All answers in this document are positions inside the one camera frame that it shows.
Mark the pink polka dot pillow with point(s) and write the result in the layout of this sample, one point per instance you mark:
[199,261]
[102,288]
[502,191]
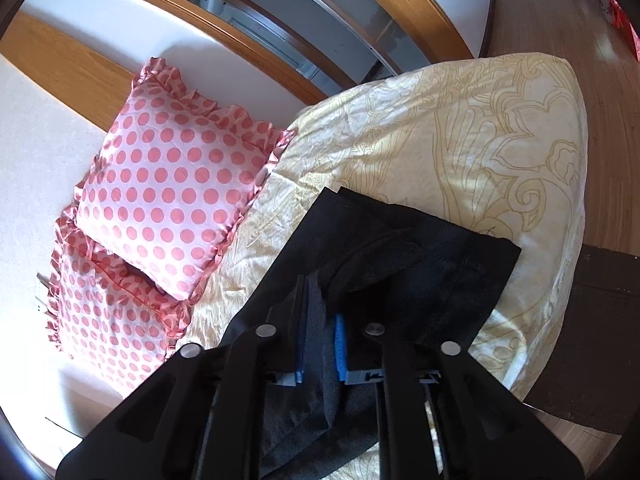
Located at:
[100,320]
[175,185]

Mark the wooden door frame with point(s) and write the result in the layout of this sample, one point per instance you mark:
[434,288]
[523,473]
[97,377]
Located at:
[425,5]

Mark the wooden headboard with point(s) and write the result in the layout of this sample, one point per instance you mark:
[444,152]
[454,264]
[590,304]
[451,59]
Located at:
[65,75]

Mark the black pants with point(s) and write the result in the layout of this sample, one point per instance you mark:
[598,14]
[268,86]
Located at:
[425,270]

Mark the red decoration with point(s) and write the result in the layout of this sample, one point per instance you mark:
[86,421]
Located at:
[625,25]

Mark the grey sliding glass door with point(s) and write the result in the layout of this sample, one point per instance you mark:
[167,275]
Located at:
[310,10]

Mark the yellow patterned blanket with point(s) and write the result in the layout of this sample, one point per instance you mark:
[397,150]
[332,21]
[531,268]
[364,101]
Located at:
[450,135]

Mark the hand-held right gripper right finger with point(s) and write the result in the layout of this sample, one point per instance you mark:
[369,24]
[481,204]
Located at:
[341,350]

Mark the dark brown wooden furniture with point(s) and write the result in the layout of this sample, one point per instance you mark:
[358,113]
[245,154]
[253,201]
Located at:
[595,340]

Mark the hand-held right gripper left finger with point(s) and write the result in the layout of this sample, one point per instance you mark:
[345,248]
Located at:
[300,355]

